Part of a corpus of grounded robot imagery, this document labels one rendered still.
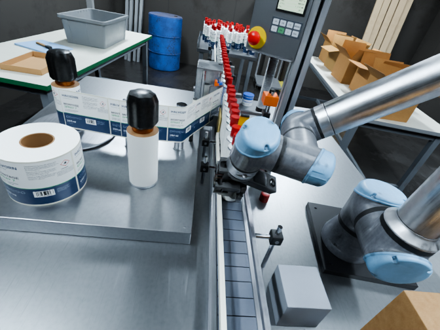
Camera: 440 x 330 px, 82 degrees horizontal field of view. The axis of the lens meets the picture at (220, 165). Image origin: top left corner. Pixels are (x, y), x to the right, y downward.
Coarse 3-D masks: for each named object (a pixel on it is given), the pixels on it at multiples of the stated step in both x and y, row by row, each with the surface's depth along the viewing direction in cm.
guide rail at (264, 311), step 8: (248, 200) 71; (248, 208) 69; (248, 216) 66; (248, 224) 65; (256, 240) 60; (256, 248) 59; (256, 256) 57; (256, 264) 55; (256, 272) 54; (256, 280) 53; (264, 288) 51; (264, 296) 50; (264, 304) 48; (264, 312) 47; (264, 320) 46; (264, 328) 45
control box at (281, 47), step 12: (264, 0) 70; (276, 0) 68; (312, 0) 64; (264, 12) 71; (276, 12) 69; (252, 24) 74; (264, 24) 72; (264, 36) 74; (276, 36) 72; (300, 36) 69; (252, 48) 77; (264, 48) 75; (276, 48) 73; (288, 48) 71; (288, 60) 73
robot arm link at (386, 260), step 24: (432, 192) 47; (384, 216) 55; (408, 216) 51; (432, 216) 47; (360, 240) 61; (384, 240) 54; (408, 240) 50; (432, 240) 50; (384, 264) 52; (408, 264) 51
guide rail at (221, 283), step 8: (216, 136) 107; (216, 144) 102; (216, 152) 98; (216, 160) 94; (224, 272) 58; (224, 280) 56; (224, 288) 55; (224, 296) 53; (224, 304) 52; (224, 312) 51; (224, 320) 49; (224, 328) 48
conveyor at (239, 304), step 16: (224, 208) 79; (240, 208) 80; (224, 224) 74; (240, 224) 75; (224, 240) 69; (240, 240) 70; (224, 256) 65; (240, 256) 66; (240, 272) 62; (240, 288) 59; (240, 304) 56; (240, 320) 53; (256, 320) 54
